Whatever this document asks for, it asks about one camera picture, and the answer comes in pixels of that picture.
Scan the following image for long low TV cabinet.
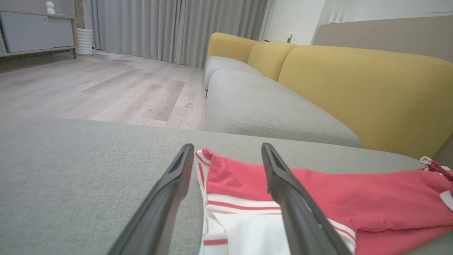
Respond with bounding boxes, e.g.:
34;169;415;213
0;9;77;60

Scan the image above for beige partition panel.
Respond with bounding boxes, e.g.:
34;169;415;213
312;15;453;63

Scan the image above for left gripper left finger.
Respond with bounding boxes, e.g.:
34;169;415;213
108;143;195;255

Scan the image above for yellow sofa back cushion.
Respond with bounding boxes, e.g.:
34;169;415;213
207;32;259;63
278;45;453;160
247;41;298;82

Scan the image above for white chair back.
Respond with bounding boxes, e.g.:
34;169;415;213
328;3;357;24

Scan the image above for grey sofa seat cushion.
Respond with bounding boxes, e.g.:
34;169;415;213
206;68;361;148
204;56;263;90

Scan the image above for grey pleated curtain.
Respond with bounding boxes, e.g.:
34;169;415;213
87;0;268;68

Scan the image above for wooden pillar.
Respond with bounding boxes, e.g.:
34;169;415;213
74;0;85;29

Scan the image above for white ribbed cylinder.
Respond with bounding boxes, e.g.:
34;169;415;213
76;28;94;56

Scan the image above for red shorts with white stripe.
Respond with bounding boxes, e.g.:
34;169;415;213
420;156;453;182

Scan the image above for red basketball jersey number 23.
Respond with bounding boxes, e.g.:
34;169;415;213
195;148;453;255

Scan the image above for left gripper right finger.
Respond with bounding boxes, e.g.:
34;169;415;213
261;142;351;255

